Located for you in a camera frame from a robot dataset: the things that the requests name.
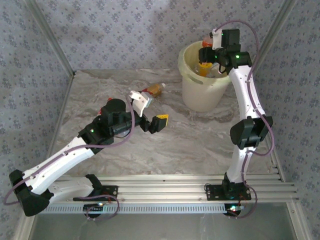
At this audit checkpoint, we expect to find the aluminium side rail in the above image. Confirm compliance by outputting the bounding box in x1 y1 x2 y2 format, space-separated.
264 139 285 182

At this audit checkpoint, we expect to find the small circuit board green LED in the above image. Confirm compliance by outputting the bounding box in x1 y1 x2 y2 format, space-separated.
83 202 105 218
224 203 245 217

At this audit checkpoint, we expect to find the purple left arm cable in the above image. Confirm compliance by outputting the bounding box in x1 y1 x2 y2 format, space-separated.
3 96 137 206

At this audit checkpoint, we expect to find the cream plastic bin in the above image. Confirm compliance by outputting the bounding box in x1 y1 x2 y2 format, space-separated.
178 40 233 113

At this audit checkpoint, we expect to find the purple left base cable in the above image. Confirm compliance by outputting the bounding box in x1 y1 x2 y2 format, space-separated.
83 194 120 221

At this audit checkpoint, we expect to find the tea bottle red yellow label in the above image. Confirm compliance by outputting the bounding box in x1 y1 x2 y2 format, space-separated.
140 82 167 101

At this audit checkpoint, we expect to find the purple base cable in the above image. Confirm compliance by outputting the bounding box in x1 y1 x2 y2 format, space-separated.
83 194 120 221
228 186 258 220

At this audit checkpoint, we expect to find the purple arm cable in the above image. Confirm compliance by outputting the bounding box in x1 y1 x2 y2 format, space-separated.
3 96 137 206
215 19 276 186

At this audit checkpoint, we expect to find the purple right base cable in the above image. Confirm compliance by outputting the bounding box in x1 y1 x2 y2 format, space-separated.
228 186 258 220

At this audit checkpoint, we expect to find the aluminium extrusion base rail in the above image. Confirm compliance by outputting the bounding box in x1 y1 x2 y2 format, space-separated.
59 173 300 203

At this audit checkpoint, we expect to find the aluminium corner post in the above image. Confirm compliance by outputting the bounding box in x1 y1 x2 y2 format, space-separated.
249 0 297 72
24 0 76 76

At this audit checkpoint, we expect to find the grey slotted cable duct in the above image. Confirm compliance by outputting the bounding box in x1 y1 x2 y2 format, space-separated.
44 201 230 215

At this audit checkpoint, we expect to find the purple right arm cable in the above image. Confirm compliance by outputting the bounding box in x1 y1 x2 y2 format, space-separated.
215 19 276 186

